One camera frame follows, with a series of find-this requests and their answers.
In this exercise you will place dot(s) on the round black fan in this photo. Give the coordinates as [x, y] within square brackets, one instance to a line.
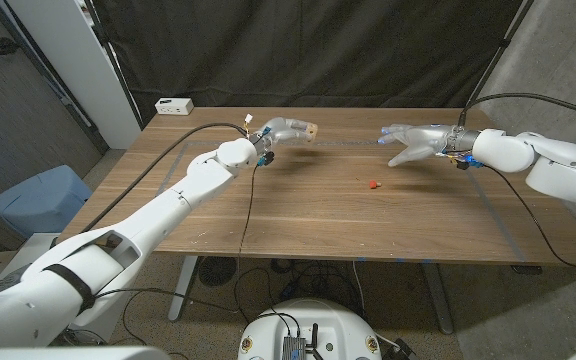
[216, 271]

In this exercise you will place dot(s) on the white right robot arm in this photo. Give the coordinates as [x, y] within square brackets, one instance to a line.
[543, 160]

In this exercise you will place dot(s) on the grey electronics box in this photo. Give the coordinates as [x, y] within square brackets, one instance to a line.
[293, 348]

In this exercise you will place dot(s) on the black backdrop stand pole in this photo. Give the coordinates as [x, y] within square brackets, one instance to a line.
[113, 60]
[500, 50]

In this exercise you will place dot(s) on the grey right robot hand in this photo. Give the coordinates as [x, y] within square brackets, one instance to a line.
[428, 140]

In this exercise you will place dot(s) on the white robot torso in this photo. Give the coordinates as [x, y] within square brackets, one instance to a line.
[313, 315]

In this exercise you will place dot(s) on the grey table leg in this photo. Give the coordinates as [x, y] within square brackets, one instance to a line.
[438, 300]

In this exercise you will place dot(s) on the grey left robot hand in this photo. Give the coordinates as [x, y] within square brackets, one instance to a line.
[280, 131]

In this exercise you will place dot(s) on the red screw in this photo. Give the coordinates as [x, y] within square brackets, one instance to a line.
[373, 184]

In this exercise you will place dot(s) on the white table leg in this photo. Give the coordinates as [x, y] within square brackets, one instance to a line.
[182, 290]

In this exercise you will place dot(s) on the black backdrop curtain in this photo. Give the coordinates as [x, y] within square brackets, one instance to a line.
[308, 50]

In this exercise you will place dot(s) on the large wooden panel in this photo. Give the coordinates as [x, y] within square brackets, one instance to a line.
[493, 220]

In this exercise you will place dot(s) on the wooden block with holes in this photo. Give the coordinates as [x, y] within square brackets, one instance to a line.
[312, 132]

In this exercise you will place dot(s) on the blue plastic bin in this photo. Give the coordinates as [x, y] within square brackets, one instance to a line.
[38, 200]

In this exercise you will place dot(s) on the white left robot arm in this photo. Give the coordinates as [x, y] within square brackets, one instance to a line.
[168, 210]

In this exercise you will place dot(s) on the white power strip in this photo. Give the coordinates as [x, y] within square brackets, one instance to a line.
[174, 106]

